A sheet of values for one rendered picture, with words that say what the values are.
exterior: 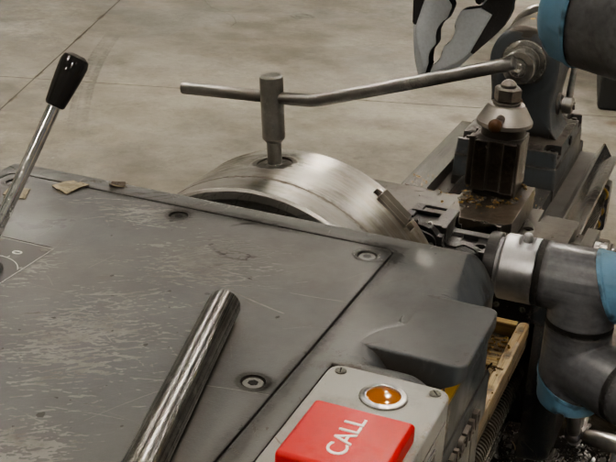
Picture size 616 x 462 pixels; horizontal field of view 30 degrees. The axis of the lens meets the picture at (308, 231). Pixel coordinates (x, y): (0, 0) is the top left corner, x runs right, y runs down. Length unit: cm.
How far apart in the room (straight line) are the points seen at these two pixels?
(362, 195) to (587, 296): 31
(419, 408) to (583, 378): 62
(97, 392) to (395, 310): 22
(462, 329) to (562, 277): 50
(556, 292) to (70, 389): 70
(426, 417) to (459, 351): 9
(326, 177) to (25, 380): 46
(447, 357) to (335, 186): 37
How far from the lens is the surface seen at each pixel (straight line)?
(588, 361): 129
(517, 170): 165
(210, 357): 69
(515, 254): 127
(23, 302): 79
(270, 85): 107
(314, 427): 63
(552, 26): 118
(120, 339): 74
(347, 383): 70
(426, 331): 77
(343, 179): 109
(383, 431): 63
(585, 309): 127
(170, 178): 454
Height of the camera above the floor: 161
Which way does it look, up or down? 23 degrees down
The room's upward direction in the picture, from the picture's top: 3 degrees clockwise
